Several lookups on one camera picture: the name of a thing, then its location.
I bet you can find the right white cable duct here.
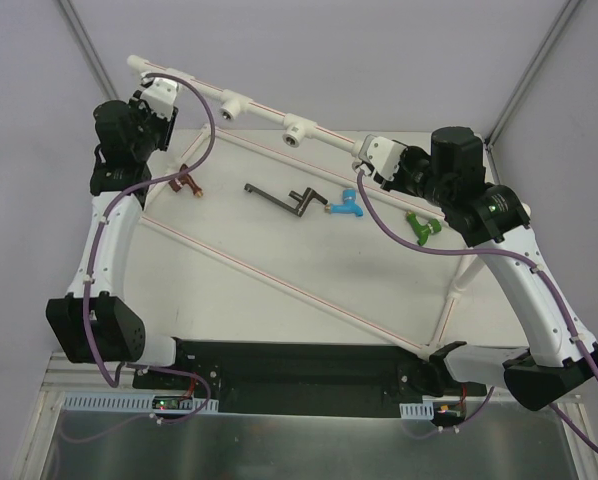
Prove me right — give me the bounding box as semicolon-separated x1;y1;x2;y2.
398;399;466;421

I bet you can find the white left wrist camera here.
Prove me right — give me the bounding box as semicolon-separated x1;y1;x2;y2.
138;72;179;121

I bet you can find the green plastic faucet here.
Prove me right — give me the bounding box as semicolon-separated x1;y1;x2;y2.
405;211;442;246

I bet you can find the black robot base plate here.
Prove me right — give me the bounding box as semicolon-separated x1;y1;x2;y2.
133;339;491;418

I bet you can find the aluminium enclosure frame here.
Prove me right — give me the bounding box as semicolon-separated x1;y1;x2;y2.
16;1;598;479

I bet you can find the white cable duct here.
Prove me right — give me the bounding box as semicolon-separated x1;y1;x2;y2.
63;392;219;416
398;399;466;421

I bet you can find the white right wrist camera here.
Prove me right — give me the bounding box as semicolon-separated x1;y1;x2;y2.
352;135;408;183

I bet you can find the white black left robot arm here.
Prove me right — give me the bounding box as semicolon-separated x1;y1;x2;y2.
46;93;191;389

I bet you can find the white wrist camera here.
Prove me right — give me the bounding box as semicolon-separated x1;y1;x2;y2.
138;72;179;121
352;135;408;183

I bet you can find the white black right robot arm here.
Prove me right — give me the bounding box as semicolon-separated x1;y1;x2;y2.
358;126;598;411

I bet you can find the white PVC pipe frame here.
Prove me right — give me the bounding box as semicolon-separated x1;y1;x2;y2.
127;55;484;351

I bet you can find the blue plastic faucet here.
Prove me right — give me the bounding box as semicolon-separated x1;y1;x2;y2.
324;188;364;218

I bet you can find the grey metal long-spout faucet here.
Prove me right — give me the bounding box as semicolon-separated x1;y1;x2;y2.
243;183;328;220

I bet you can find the left white cable duct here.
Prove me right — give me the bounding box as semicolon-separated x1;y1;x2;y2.
63;392;219;416

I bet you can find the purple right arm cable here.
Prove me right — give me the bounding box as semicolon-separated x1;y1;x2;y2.
355;167;598;476

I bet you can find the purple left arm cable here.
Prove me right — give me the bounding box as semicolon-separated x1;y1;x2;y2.
82;72;215;444

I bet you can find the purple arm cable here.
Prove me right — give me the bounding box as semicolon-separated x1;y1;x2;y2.
355;167;598;476
82;72;215;444

